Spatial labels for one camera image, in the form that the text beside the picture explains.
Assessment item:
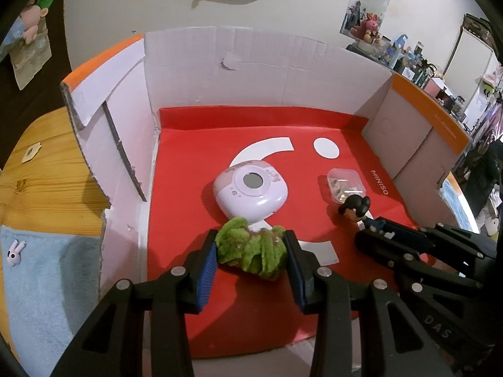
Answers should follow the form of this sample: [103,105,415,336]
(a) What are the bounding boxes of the green fuzzy scrunchie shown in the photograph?
[215,217,287,279]

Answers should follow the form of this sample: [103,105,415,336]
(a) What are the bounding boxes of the light blue towel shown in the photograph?
[1,226,102,376]

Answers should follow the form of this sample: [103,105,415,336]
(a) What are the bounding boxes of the small clear plastic case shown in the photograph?
[327,168,366,204]

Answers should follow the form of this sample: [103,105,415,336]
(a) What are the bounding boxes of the small white bunny charm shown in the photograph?
[7,239,26,266]

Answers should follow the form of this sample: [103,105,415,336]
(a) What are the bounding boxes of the pink round device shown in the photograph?
[213,160,288,224]

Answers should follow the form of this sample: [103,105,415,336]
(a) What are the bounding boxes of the small beige sticker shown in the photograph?
[21,142,42,163]

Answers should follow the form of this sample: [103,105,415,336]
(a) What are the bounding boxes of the cardboard box red lining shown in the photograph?
[59,25,473,360]

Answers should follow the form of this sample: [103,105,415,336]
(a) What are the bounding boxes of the pink plush toys on door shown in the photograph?
[1,0,55,60]

